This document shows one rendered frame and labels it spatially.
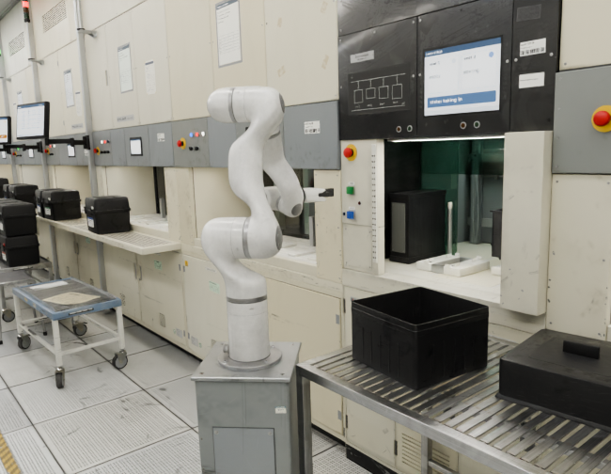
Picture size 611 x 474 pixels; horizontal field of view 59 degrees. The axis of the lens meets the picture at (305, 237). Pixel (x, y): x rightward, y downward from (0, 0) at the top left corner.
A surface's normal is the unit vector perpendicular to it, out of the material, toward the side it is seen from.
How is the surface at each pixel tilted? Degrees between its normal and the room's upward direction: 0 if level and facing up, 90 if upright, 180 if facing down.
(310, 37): 90
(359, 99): 90
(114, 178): 90
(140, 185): 90
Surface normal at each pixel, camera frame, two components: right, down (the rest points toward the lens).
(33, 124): -0.57, 0.01
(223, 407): -0.10, 0.17
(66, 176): 0.63, 0.11
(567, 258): -0.77, 0.13
